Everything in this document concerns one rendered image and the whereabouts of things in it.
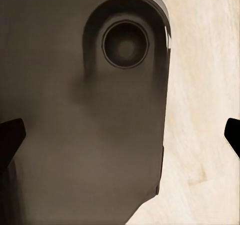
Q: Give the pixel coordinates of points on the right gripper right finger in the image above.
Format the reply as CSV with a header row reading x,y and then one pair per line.
x,y
232,134

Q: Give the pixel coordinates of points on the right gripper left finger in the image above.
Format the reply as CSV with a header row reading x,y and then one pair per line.
x,y
12,134

